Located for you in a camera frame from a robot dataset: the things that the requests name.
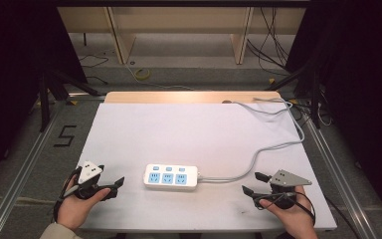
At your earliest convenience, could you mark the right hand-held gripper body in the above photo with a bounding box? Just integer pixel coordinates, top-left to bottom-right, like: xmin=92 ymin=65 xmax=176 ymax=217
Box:
xmin=268 ymin=169 xmax=313 ymax=210

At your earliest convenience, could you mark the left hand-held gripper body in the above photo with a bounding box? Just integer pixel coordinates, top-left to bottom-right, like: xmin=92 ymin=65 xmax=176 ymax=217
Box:
xmin=74 ymin=160 xmax=113 ymax=200

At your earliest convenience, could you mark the person's right hand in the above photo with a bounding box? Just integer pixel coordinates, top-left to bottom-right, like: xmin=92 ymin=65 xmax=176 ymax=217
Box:
xmin=259 ymin=185 xmax=318 ymax=239

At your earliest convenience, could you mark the person's left hand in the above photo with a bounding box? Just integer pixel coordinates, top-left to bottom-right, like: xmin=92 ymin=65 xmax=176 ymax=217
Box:
xmin=56 ymin=174 xmax=112 ymax=232

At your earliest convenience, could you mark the white and blue power strip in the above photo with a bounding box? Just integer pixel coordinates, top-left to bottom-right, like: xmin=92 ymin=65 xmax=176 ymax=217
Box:
xmin=142 ymin=162 xmax=200 ymax=191

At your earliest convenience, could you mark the white table cover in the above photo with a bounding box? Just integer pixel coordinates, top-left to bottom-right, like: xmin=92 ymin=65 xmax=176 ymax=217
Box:
xmin=79 ymin=102 xmax=338 ymax=233

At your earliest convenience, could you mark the black metal stand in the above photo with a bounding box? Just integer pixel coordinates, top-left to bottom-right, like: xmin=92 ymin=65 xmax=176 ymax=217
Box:
xmin=264 ymin=59 xmax=323 ymax=129
xmin=38 ymin=66 xmax=101 ymax=133

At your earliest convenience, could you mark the yellow tape roll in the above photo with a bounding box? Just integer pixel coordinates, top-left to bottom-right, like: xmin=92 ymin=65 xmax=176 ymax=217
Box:
xmin=134 ymin=68 xmax=151 ymax=81

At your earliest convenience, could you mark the dark curtain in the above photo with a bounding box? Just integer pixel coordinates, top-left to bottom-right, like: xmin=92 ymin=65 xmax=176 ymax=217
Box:
xmin=285 ymin=0 xmax=382 ymax=230
xmin=0 ymin=0 xmax=89 ymax=193

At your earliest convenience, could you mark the beige wooden shelf unit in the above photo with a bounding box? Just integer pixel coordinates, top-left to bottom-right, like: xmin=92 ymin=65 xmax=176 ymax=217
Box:
xmin=57 ymin=6 xmax=307 ymax=66

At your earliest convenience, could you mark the grey power strip cable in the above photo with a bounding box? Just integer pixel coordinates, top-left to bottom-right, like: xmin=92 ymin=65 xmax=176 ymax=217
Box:
xmin=197 ymin=97 xmax=305 ymax=184

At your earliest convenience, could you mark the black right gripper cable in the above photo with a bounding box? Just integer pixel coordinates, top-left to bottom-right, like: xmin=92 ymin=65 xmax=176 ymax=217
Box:
xmin=254 ymin=191 xmax=316 ymax=227

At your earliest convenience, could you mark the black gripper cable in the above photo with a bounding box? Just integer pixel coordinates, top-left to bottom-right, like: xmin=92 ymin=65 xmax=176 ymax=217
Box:
xmin=52 ymin=165 xmax=83 ymax=223
xmin=254 ymin=191 xmax=316 ymax=227

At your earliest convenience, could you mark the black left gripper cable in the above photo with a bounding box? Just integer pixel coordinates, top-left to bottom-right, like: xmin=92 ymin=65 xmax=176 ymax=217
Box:
xmin=52 ymin=165 xmax=83 ymax=223

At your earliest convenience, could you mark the aluminium floor rail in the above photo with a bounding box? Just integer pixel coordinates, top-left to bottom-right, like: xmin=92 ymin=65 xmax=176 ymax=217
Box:
xmin=306 ymin=120 xmax=381 ymax=239
xmin=0 ymin=99 xmax=68 ymax=239

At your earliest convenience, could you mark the thin black floor cable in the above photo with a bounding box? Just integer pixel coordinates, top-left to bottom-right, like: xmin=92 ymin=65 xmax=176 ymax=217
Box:
xmin=79 ymin=54 xmax=109 ymax=86

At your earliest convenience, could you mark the bundle of black floor cables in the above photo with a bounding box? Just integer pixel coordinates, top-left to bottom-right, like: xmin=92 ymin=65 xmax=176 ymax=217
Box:
xmin=246 ymin=7 xmax=296 ymax=77

